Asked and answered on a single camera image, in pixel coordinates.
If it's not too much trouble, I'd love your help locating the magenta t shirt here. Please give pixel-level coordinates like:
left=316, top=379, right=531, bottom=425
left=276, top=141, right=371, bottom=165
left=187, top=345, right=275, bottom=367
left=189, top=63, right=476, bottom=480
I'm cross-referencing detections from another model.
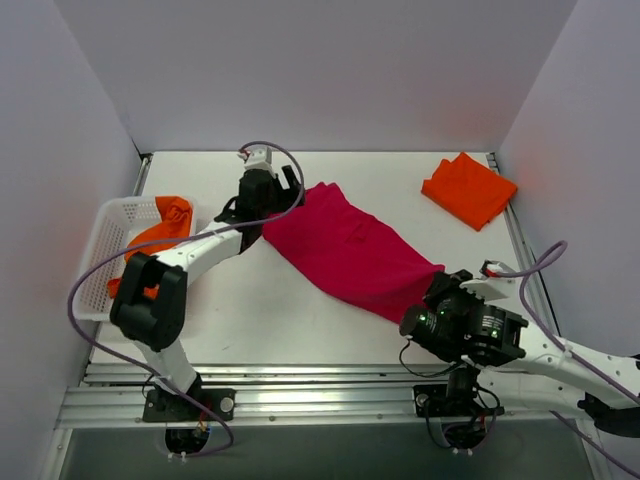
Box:
left=263, top=183, right=445, bottom=324

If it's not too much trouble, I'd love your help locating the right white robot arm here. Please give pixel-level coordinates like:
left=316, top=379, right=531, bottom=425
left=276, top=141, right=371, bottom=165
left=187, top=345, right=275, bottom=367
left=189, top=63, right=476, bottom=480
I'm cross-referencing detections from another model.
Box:
left=399, top=262, right=639, bottom=438

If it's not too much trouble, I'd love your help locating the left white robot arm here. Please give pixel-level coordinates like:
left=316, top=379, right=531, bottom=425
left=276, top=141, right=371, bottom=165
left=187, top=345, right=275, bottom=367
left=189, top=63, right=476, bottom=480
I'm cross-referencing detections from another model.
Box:
left=110, top=165, right=304, bottom=419

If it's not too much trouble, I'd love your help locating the crumpled orange t shirt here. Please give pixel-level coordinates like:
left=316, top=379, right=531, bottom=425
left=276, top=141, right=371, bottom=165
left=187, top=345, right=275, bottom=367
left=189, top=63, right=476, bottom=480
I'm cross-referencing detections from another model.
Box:
left=106, top=195, right=194, bottom=301

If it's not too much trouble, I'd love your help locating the folded orange t shirt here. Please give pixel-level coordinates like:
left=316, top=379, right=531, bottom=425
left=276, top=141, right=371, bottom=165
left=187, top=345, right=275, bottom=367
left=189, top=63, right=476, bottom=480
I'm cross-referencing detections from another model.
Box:
left=421, top=152, right=518, bottom=232

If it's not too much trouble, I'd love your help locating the white plastic basket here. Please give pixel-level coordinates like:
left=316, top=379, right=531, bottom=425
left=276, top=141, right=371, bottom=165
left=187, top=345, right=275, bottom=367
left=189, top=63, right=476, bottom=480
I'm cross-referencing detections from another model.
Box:
left=74, top=196, right=200, bottom=323

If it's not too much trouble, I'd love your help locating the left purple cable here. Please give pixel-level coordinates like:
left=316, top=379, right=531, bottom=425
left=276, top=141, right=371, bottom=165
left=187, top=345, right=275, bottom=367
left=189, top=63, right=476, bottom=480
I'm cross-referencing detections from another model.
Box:
left=67, top=140, right=307, bottom=457

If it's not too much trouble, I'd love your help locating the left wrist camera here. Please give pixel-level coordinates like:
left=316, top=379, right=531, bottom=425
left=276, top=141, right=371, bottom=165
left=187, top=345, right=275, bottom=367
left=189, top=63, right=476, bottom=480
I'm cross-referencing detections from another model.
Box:
left=238, top=145, right=272, bottom=170

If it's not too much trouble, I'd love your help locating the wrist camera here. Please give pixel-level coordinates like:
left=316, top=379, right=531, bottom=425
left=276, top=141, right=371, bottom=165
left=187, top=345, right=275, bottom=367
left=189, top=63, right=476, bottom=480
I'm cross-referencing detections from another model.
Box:
left=460, top=260, right=516, bottom=301
left=238, top=145, right=272, bottom=170

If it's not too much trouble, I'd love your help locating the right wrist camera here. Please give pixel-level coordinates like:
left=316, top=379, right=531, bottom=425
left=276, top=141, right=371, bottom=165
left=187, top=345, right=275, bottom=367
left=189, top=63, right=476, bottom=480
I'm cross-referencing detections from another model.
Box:
left=460, top=260, right=516, bottom=301

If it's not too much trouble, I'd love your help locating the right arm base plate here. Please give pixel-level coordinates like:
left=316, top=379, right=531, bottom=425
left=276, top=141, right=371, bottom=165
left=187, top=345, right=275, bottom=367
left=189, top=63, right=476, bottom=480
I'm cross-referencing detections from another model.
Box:
left=413, top=384, right=505, bottom=418

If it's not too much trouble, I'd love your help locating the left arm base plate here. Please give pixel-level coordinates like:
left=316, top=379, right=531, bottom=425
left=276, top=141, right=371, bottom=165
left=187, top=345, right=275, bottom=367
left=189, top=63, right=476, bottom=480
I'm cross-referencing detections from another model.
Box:
left=142, top=387, right=236, bottom=423

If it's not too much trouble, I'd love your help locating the aluminium rail frame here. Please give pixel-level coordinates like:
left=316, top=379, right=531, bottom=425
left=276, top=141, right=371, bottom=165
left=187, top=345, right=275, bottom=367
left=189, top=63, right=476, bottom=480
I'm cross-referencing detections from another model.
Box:
left=39, top=152, right=614, bottom=480

